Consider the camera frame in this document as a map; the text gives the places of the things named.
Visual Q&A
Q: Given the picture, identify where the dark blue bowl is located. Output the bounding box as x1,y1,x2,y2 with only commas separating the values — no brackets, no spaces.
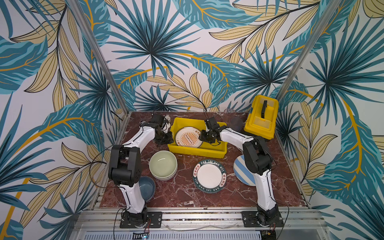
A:
139,176,156,203

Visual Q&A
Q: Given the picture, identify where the light green bowl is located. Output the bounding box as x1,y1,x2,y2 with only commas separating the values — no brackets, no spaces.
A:
149,151,178,181

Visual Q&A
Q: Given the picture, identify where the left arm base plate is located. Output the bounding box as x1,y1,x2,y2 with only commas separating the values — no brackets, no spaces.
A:
120,212,163,229

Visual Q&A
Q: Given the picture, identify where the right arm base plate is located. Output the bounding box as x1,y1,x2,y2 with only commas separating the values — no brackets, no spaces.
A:
241,211,284,228

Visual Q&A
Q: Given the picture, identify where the green rim lettered plate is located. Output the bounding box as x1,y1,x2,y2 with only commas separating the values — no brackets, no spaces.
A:
193,159,227,194

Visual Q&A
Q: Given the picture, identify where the left aluminium corner post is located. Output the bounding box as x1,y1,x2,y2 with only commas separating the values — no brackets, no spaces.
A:
68,0,130,116

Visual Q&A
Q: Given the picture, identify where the blue white striped plate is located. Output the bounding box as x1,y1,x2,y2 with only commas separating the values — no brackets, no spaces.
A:
233,155,256,187

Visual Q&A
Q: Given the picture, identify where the grey translucent cup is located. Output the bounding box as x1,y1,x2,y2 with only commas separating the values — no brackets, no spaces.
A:
229,117,244,132

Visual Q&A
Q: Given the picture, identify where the aluminium frame rail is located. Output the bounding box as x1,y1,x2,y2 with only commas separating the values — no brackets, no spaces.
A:
70,207,331,240

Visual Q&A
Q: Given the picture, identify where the clear pink cup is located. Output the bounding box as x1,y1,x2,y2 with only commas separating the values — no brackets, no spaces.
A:
223,109,236,119

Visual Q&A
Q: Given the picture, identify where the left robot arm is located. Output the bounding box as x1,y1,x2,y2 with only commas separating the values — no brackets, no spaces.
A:
108,114,174,228

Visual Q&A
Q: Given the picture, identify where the right aluminium corner post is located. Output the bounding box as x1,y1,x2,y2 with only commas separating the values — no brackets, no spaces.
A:
276,1,342,101

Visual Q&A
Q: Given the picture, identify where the orange sunburst plate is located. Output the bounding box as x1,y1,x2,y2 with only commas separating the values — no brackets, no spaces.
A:
175,127,203,148

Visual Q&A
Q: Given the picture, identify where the aluminium corner post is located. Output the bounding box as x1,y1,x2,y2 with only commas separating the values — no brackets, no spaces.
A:
68,0,130,116
276,1,342,101

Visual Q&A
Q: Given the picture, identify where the yellow black toolbox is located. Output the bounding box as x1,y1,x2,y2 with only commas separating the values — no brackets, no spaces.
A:
244,95,279,141

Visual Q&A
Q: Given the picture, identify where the yellow plastic bin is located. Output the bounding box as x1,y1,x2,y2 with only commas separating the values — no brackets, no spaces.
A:
168,117,228,159

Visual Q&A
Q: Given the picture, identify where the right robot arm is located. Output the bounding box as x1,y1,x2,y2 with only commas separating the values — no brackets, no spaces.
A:
199,117,284,227

